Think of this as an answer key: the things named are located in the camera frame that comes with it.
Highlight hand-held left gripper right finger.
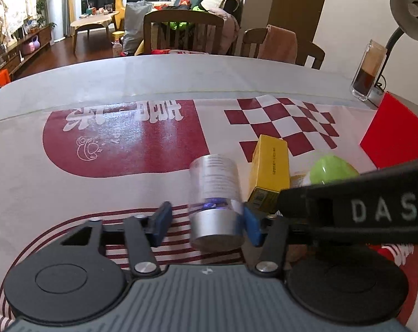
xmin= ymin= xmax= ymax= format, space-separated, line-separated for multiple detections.
xmin=243 ymin=201 xmax=292 ymax=281

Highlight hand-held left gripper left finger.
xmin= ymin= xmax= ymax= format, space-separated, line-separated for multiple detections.
xmin=19 ymin=201 xmax=172 ymax=281

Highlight clear jar with silver cap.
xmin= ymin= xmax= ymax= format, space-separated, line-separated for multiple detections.
xmin=188 ymin=154 xmax=245 ymax=252

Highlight green lid plastic jar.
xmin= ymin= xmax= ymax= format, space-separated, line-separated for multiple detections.
xmin=287 ymin=154 xmax=361 ymax=267

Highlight yellow cardboard box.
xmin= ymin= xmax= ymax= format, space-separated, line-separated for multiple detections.
xmin=247 ymin=134 xmax=290 ymax=211

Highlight red cardboard box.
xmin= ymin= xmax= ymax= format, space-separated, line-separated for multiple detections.
xmin=360 ymin=92 xmax=418 ymax=170

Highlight clear plastic canister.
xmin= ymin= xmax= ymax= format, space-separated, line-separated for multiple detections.
xmin=350 ymin=40 xmax=387 ymax=102

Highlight red patterned white tablecloth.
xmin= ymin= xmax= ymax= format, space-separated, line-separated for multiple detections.
xmin=0 ymin=53 xmax=418 ymax=332

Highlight low wooden chair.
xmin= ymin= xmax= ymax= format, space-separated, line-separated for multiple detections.
xmin=242 ymin=28 xmax=325 ymax=70

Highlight pink towel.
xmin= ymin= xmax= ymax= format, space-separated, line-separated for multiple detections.
xmin=257 ymin=24 xmax=297 ymax=64

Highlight tall slatted wooden chair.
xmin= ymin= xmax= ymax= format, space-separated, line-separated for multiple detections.
xmin=143 ymin=10 xmax=225 ymax=56

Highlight grey plastic bag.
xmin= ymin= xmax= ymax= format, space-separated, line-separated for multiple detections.
xmin=122 ymin=2 xmax=153 ymax=54

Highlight round wooden coffee table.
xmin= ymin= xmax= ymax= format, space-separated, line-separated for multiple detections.
xmin=70 ymin=10 xmax=121 ymax=47

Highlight grey desk lamp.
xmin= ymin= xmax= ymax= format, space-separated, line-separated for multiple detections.
xmin=377 ymin=0 xmax=418 ymax=90

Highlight wooden tv cabinet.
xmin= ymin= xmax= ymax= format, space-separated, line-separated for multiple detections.
xmin=0 ymin=24 xmax=54 ymax=80

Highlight pink round bag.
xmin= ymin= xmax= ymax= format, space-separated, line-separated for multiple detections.
xmin=21 ymin=35 xmax=41 ymax=55

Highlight sofa with piled clothes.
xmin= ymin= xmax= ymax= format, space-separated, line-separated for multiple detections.
xmin=160 ymin=0 xmax=246 ymax=56

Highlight white hanging cloth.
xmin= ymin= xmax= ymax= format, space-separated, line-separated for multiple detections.
xmin=0 ymin=0 xmax=38 ymax=35

